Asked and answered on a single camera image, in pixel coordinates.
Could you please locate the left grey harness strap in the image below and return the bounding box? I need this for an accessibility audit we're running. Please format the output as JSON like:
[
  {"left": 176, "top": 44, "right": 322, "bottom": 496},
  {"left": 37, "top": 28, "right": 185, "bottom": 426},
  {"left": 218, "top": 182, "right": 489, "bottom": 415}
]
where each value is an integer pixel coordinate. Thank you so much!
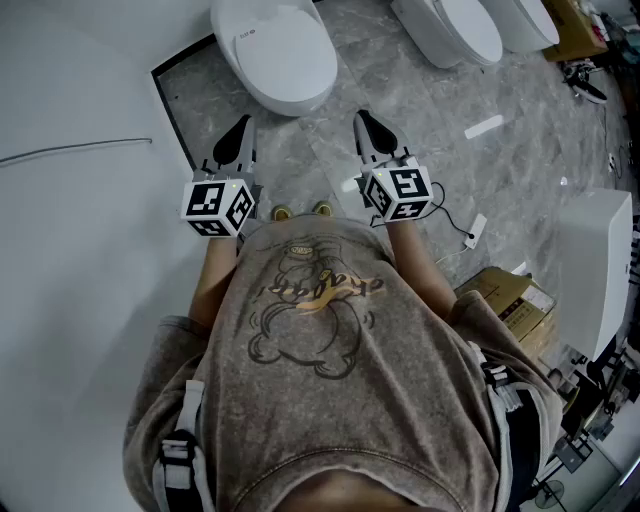
[{"left": 152, "top": 379, "right": 217, "bottom": 512}]

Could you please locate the black floor trim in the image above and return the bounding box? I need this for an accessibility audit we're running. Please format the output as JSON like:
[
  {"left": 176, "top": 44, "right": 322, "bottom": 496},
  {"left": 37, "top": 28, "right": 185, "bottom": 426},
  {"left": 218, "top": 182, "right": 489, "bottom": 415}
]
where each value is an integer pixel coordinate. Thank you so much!
[{"left": 150, "top": 29, "right": 217, "bottom": 174}]

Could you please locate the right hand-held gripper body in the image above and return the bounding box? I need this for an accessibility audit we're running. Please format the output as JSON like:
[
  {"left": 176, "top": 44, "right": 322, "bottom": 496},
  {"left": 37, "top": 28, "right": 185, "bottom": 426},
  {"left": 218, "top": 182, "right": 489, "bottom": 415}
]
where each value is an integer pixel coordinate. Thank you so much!
[{"left": 355, "top": 155, "right": 434, "bottom": 224}]

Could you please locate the white power strip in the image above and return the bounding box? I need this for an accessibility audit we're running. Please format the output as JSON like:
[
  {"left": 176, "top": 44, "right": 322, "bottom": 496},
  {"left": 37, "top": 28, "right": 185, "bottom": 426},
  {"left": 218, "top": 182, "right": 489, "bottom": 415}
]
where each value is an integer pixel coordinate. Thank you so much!
[{"left": 463, "top": 213, "right": 488, "bottom": 250}]

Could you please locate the brown printed t-shirt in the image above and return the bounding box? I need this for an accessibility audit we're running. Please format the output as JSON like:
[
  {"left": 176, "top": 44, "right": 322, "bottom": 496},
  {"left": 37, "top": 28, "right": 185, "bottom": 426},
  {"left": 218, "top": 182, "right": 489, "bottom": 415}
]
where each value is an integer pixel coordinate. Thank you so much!
[{"left": 122, "top": 217, "right": 564, "bottom": 512}]

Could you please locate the black and white sneaker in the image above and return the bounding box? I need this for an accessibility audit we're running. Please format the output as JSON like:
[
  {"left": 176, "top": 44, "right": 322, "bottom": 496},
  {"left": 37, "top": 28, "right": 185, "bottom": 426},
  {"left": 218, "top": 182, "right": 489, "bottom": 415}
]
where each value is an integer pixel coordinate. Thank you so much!
[{"left": 563, "top": 59, "right": 609, "bottom": 105}]

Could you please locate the cluttered equipment rack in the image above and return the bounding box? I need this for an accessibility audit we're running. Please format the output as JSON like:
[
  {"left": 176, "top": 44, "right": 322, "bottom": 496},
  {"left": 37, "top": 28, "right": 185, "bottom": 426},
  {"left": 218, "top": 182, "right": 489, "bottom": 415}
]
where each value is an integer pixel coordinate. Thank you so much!
[{"left": 532, "top": 337, "right": 640, "bottom": 511}]

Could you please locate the white cabinet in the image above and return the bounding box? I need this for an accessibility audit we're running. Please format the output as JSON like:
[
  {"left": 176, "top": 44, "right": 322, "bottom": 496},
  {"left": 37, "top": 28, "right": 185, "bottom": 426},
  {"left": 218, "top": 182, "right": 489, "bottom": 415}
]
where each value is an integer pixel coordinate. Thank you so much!
[{"left": 556, "top": 188, "right": 634, "bottom": 363}]

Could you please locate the white toilet with tank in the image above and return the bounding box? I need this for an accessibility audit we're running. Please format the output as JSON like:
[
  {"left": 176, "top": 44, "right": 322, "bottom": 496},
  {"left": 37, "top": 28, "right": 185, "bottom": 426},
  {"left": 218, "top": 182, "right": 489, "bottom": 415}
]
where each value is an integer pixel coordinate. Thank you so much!
[{"left": 390, "top": 0, "right": 504, "bottom": 70}]

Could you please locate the person's left forearm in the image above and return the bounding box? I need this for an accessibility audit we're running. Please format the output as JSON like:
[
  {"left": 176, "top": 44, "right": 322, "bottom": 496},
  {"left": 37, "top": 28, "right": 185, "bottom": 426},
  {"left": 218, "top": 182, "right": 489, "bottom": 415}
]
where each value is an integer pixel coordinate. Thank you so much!
[{"left": 188, "top": 233, "right": 247, "bottom": 332}]

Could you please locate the black cable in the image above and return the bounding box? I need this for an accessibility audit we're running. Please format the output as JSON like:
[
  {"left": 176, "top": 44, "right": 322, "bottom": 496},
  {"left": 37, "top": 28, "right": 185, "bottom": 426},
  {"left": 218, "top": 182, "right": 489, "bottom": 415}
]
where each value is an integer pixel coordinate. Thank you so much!
[{"left": 428, "top": 181, "right": 476, "bottom": 237}]

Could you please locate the large brown cardboard box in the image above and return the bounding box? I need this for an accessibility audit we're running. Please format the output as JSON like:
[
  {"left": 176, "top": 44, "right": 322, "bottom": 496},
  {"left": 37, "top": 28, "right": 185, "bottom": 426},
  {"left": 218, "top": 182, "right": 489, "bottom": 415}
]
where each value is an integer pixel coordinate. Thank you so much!
[{"left": 542, "top": 0, "right": 610, "bottom": 63}]

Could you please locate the right grey harness strap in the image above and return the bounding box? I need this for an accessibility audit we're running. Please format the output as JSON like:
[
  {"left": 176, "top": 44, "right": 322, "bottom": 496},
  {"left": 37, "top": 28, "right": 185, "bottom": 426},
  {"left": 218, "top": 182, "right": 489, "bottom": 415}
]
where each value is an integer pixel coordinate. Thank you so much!
[{"left": 467, "top": 339, "right": 519, "bottom": 512}]

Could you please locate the grey wall cable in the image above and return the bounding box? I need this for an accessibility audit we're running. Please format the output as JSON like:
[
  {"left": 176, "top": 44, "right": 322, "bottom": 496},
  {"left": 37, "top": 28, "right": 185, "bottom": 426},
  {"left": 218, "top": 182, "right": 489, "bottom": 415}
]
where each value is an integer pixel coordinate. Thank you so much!
[{"left": 0, "top": 137, "right": 153, "bottom": 166}]

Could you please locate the person's right forearm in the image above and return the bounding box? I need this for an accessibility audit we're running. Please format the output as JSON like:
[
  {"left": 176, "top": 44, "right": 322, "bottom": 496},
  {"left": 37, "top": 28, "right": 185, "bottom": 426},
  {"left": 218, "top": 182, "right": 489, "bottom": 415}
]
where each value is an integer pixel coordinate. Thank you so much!
[{"left": 384, "top": 217, "right": 459, "bottom": 322}]

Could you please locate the grey harness strap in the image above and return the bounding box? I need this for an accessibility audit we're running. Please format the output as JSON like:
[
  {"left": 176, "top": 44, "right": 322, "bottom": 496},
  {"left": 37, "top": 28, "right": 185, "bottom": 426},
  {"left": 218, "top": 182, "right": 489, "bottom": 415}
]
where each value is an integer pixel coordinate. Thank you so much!
[
  {"left": 467, "top": 339, "right": 519, "bottom": 512},
  {"left": 152, "top": 379, "right": 217, "bottom": 512}
]

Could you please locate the taped cardboard box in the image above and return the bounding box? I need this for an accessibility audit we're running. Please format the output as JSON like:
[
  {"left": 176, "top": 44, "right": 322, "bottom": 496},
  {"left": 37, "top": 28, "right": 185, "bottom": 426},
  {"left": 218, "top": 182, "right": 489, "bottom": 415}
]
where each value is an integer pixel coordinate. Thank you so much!
[{"left": 452, "top": 265, "right": 560, "bottom": 372}]

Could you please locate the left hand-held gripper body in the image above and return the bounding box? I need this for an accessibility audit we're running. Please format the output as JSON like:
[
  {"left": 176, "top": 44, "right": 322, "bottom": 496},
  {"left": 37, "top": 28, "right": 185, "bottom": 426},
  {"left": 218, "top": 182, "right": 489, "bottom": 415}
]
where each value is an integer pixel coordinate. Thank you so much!
[{"left": 179, "top": 158, "right": 264, "bottom": 239}]

